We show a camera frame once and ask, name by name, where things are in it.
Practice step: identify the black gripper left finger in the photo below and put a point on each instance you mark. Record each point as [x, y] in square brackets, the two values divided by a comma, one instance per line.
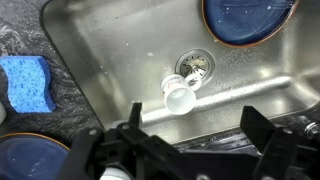
[136, 115]

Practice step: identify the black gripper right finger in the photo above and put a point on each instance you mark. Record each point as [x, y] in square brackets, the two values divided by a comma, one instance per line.
[256, 130]

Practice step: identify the white printed cup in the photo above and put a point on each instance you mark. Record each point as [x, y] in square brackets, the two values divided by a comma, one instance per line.
[180, 100]

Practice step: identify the stainless steel sink basin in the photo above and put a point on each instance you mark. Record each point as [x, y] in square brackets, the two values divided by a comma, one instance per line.
[116, 50]

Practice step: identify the metal sink drain strainer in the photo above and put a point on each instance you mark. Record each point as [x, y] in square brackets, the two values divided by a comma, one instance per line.
[195, 61]

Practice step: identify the chrome gooseneck faucet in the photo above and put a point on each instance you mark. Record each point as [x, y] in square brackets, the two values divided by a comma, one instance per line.
[313, 128]

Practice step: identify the white ceramic bowl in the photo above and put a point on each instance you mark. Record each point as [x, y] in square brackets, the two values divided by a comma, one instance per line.
[115, 174]

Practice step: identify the dark blue plate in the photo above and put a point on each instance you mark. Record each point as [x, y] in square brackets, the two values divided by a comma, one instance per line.
[246, 20]
[30, 160]

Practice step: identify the blue sponge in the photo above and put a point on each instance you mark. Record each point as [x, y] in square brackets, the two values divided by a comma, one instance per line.
[26, 83]

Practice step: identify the cream ceramic mug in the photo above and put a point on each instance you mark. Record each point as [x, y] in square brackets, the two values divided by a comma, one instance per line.
[1, 113]

